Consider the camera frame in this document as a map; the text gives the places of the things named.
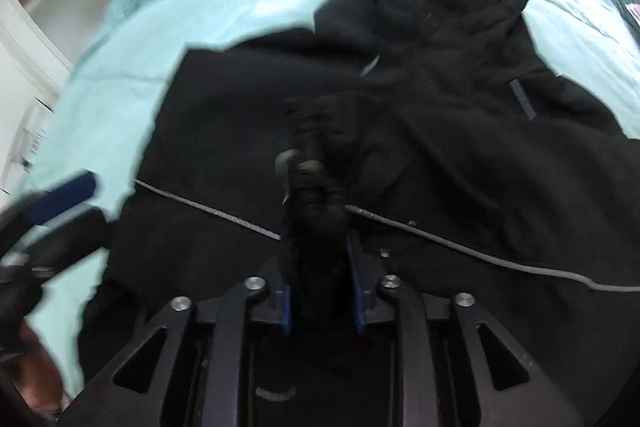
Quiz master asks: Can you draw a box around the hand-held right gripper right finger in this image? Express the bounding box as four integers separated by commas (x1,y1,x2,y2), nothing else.
346,236,586,427

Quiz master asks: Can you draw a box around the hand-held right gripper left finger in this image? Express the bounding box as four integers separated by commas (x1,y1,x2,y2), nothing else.
62,251,294,427

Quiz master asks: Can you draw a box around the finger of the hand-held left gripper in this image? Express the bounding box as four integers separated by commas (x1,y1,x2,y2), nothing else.
24,171,99,226
29,206,109,278

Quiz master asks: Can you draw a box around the black hoodie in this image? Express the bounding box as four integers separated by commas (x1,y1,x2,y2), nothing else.
76,0,640,427

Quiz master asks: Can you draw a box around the person's left forearm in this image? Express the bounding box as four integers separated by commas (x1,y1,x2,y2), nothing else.
14,324,67,412

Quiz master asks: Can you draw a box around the white cabinet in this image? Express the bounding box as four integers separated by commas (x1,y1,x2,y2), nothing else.
0,0,76,200

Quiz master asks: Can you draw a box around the mint green bed sheet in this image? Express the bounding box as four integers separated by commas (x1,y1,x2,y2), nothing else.
10,0,640,408

